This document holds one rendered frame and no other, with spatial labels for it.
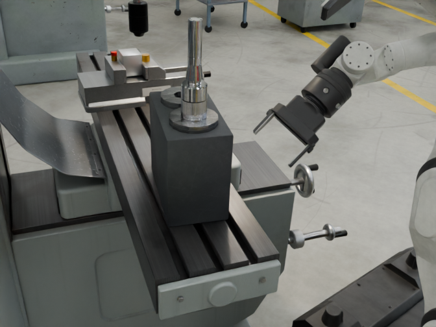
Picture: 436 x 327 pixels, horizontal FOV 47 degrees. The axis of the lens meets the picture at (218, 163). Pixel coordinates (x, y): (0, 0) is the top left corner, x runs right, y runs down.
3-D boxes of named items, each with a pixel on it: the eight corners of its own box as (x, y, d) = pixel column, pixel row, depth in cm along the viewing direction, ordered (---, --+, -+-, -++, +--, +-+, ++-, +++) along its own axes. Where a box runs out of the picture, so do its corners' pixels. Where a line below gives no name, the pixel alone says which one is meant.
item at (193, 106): (176, 120, 90) (176, 91, 87) (185, 109, 94) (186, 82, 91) (202, 124, 89) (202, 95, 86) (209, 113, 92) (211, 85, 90)
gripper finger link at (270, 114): (255, 135, 112) (274, 115, 112) (255, 132, 109) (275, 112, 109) (250, 130, 112) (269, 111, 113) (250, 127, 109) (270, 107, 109)
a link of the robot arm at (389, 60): (338, 90, 116) (396, 78, 115) (344, 77, 107) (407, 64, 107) (331, 64, 117) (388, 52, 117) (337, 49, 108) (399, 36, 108)
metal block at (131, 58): (137, 67, 146) (135, 47, 143) (142, 74, 142) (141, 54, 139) (119, 69, 145) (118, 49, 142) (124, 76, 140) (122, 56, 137)
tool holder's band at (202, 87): (176, 91, 87) (176, 85, 86) (186, 82, 91) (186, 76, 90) (202, 95, 86) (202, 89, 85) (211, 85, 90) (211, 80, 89)
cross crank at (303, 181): (304, 183, 177) (309, 154, 171) (321, 202, 167) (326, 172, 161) (263, 191, 172) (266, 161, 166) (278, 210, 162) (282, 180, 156)
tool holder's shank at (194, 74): (182, 85, 87) (182, 20, 81) (189, 78, 89) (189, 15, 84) (200, 87, 86) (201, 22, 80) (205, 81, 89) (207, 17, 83)
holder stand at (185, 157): (203, 163, 116) (205, 82, 106) (229, 220, 98) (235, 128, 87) (151, 168, 113) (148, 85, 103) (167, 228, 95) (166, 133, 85)
